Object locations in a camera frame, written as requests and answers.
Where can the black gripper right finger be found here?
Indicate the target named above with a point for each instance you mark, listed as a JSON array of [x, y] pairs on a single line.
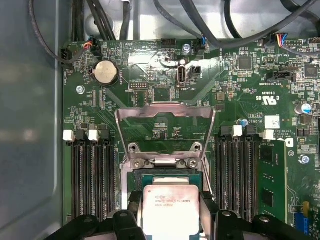
[[250, 227]]

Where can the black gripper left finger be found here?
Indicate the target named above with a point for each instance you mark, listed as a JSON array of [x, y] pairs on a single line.
[[82, 227]]

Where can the silver CPU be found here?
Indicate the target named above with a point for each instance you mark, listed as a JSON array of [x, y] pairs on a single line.
[[172, 215]]

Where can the metal socket cover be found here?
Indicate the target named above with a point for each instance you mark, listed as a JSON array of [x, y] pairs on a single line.
[[135, 111]]

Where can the black RAM slot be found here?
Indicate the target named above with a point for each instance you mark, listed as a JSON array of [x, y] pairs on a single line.
[[222, 175], [96, 175], [73, 175], [250, 175], [85, 175], [235, 175], [108, 175]]

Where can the CPU socket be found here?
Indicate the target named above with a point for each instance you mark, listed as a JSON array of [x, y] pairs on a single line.
[[136, 163]]

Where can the green RAM stick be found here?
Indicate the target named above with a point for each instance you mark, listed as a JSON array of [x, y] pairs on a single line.
[[272, 175]]

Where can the silver screw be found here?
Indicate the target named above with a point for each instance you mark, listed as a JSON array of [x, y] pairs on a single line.
[[80, 89], [186, 47], [303, 159]]

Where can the small blue capacitor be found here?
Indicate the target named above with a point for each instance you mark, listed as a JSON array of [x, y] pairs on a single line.
[[242, 122]]

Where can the white sticker label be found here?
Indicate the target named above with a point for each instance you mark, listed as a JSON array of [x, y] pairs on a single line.
[[272, 122]]

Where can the black PC case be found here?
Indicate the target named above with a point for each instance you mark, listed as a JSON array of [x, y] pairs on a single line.
[[30, 125]]

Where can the blue topped capacitor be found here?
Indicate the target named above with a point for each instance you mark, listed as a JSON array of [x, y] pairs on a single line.
[[305, 108]]

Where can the green motherboard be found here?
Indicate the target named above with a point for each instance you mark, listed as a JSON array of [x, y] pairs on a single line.
[[232, 82]]

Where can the coin cell battery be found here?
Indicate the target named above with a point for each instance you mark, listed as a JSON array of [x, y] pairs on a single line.
[[105, 72]]

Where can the internal USB port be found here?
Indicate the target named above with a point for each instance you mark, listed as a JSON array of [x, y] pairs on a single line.
[[181, 75]]

